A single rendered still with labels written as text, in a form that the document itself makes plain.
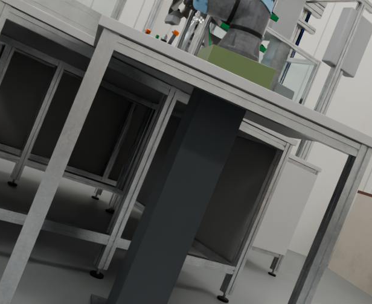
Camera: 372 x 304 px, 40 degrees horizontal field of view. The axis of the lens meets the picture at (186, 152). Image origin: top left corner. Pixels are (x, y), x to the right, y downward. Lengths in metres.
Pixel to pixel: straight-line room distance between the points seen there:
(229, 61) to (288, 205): 2.21
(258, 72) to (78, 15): 0.70
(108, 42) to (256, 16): 0.54
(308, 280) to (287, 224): 2.15
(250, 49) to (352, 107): 4.47
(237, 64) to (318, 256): 0.64
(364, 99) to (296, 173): 2.66
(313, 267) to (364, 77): 4.71
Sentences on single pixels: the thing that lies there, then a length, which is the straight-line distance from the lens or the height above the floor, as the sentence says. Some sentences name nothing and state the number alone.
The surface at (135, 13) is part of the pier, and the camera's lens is 5.16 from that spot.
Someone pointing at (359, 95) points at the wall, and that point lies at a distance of 6.14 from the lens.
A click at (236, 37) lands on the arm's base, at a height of 1.01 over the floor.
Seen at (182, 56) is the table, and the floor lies 0.84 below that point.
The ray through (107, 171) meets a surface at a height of 0.23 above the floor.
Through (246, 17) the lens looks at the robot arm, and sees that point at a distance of 1.71.
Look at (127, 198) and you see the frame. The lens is 2.06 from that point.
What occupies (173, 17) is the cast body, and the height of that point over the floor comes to 1.12.
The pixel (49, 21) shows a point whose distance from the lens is 1.82.
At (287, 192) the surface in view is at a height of 0.60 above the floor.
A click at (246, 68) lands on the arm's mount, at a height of 0.92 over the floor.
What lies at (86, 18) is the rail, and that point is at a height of 0.92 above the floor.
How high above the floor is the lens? 0.62
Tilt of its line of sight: level
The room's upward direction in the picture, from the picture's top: 22 degrees clockwise
